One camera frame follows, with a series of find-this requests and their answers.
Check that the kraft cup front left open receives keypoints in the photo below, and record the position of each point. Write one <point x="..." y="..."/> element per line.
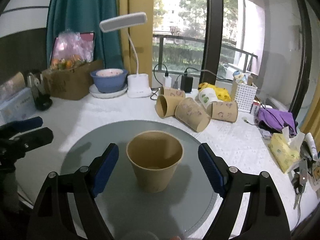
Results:
<point x="166" y="105"/>

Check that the white woven basket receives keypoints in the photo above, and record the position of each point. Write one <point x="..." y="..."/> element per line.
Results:
<point x="244" y="95"/>

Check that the plastic bag of fruit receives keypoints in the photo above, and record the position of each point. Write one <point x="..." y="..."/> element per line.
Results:
<point x="66" y="64"/>

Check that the plain kraft paper cup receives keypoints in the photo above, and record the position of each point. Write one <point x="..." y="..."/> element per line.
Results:
<point x="154" y="156"/>

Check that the cardboard box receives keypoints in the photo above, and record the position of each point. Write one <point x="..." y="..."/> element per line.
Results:
<point x="70" y="84"/>

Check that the yellow tissue pack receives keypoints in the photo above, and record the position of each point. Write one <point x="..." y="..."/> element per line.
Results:
<point x="286" y="150"/>

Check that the patterned kraft cup centre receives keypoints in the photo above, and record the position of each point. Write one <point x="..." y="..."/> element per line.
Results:
<point x="192" y="114"/>

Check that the patterned kraft cup right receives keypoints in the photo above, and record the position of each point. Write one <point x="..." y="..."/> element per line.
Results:
<point x="223" y="111"/>

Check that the yellow plush toy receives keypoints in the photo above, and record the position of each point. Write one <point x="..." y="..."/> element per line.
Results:
<point x="221" y="93"/>

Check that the teal curtain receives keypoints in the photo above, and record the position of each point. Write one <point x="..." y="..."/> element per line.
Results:
<point x="84" y="16"/>

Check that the patterned kraft cup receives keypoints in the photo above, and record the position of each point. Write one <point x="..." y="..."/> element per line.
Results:
<point x="223" y="111"/>
<point x="192" y="114"/>

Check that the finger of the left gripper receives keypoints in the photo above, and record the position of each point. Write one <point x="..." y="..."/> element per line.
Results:
<point x="29" y="124"/>
<point x="32" y="140"/>

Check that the yellow curtain left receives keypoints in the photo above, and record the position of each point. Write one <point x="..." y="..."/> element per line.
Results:
<point x="136" y="41"/>

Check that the brown paper roll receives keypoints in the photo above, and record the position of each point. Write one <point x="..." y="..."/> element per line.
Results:
<point x="13" y="85"/>

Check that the purple cloth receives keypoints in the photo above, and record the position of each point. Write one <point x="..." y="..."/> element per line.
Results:
<point x="274" y="121"/>

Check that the kraft cup back left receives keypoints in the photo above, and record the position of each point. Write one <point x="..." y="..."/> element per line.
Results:
<point x="166" y="91"/>

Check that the blue printed carton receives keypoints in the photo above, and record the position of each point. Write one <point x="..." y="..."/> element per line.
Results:
<point x="20" y="107"/>

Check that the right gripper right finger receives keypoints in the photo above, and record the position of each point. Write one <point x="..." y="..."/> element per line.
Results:
<point x="265" y="216"/>

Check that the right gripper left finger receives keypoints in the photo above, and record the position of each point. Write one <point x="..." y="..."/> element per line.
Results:
<point x="52" y="214"/>

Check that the black power adapter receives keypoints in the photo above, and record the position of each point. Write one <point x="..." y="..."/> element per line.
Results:
<point x="186" y="83"/>

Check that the yellow curtain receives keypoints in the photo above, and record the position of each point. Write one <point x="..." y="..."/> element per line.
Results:
<point x="311" y="123"/>
<point x="136" y="41"/>

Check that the blue ceramic bowl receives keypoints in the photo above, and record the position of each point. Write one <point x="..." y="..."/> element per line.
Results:
<point x="109" y="80"/>

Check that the white cup green print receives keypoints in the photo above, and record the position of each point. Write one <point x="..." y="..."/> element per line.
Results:
<point x="207" y="96"/>

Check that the white plate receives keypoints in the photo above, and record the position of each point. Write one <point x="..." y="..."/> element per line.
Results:
<point x="95" y="92"/>

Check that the yellow curtain right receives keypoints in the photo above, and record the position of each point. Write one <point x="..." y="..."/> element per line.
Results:
<point x="311" y="123"/>

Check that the white charger plug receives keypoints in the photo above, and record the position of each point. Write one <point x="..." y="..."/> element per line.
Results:
<point x="167" y="80"/>

